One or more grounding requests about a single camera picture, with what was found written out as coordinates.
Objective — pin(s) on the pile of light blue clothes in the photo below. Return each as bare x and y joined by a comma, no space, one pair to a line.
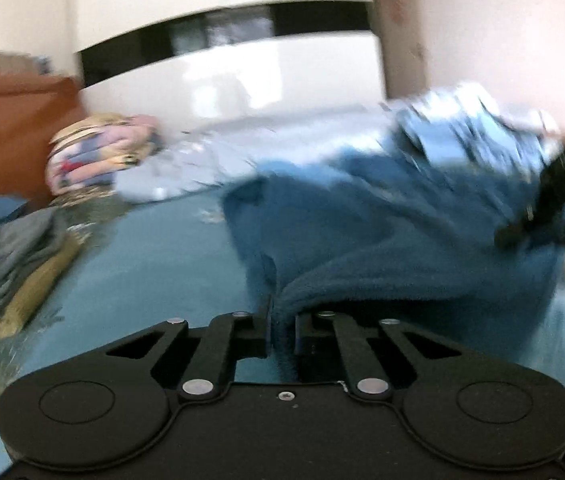
472,135

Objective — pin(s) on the orange-brown headboard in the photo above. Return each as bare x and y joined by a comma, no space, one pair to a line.
12,135

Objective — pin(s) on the light blue quilt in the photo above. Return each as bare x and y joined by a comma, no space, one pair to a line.
222,155

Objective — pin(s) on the white striped garment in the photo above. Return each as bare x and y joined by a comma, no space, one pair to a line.
442,100

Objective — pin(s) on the folded yellow cloth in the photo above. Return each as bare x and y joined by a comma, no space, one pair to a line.
27,295

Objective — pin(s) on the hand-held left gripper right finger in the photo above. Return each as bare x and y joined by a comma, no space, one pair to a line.
307,335

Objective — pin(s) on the beige room door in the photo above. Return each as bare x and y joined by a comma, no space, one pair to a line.
402,25

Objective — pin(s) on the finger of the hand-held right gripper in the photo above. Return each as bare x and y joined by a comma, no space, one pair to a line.
527,227

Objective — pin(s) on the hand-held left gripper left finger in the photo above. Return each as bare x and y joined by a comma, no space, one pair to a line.
255,335

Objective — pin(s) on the folded colourful patterned blanket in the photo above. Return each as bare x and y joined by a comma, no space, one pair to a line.
97,155

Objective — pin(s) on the blue fleece garment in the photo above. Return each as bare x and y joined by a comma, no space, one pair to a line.
387,240

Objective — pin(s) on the white glossy wardrobe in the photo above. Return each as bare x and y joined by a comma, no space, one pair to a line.
232,60

